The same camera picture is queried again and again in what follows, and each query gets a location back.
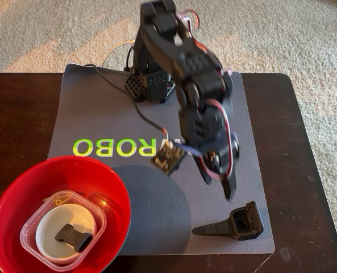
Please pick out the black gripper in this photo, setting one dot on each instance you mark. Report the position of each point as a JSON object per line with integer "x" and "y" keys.
{"x": 220, "y": 161}

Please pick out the black printed gripper part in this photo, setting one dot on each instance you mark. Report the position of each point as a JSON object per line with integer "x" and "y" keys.
{"x": 253, "y": 224}

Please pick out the clear plastic container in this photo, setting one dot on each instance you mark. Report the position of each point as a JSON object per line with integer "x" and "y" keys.
{"x": 100, "y": 224}

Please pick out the small black printed buckle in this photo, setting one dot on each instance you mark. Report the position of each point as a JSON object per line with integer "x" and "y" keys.
{"x": 71, "y": 236}

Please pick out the yellow clothespin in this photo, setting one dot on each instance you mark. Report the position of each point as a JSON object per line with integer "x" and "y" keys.
{"x": 58, "y": 201}

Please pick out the small white bowl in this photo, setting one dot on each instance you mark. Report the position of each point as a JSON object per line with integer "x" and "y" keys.
{"x": 51, "y": 239}

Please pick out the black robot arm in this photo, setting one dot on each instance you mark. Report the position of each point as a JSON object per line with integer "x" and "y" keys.
{"x": 168, "y": 57}

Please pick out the red bowl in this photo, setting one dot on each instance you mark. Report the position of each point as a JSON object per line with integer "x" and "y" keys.
{"x": 14, "y": 204}

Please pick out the grey WOWROBO mat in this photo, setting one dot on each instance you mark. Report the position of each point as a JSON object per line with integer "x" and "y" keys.
{"x": 100, "y": 119}

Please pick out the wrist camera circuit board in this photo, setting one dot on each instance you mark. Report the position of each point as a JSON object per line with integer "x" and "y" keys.
{"x": 166, "y": 159}

